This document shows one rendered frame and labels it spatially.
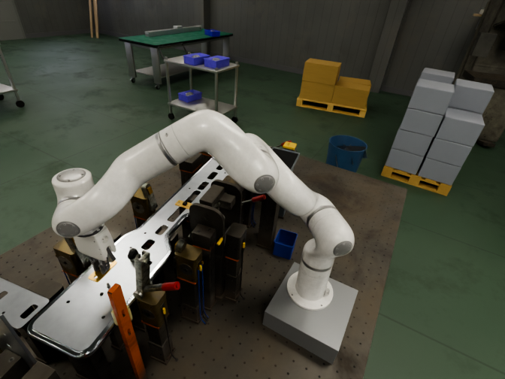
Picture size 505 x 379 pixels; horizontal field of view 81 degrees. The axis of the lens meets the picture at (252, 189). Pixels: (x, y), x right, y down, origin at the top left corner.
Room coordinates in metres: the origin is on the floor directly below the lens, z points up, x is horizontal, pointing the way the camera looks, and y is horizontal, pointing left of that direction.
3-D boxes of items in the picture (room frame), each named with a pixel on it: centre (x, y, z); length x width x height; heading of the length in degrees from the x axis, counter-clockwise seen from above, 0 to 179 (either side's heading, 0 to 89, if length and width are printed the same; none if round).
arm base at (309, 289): (0.78, -0.27, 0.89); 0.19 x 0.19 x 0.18
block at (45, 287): (0.56, 0.65, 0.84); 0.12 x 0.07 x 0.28; 73
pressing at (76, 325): (1.04, 0.29, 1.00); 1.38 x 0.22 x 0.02; 163
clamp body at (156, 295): (0.52, 0.26, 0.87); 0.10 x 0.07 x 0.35; 73
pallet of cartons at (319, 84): (5.78, -1.41, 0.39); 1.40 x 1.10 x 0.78; 63
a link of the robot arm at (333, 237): (0.75, -0.28, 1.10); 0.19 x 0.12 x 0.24; 17
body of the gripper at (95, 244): (0.57, 0.43, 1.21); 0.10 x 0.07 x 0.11; 73
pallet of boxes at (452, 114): (3.52, -2.17, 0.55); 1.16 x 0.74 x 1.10; 152
